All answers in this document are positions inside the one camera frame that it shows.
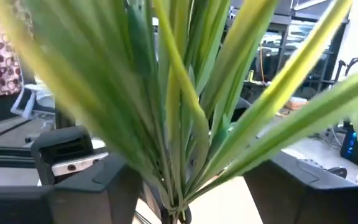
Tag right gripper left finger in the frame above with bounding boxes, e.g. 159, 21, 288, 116
0, 154, 164, 224

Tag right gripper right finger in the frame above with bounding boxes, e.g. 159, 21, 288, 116
244, 151, 358, 224

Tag pink artificial flower bunch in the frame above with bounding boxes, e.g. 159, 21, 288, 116
0, 0, 358, 224

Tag white chair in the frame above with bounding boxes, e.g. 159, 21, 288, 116
10, 83, 56, 121

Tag cardboard box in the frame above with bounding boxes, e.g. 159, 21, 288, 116
285, 95, 310, 112

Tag black shelving unit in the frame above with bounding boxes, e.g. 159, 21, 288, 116
228, 0, 351, 105

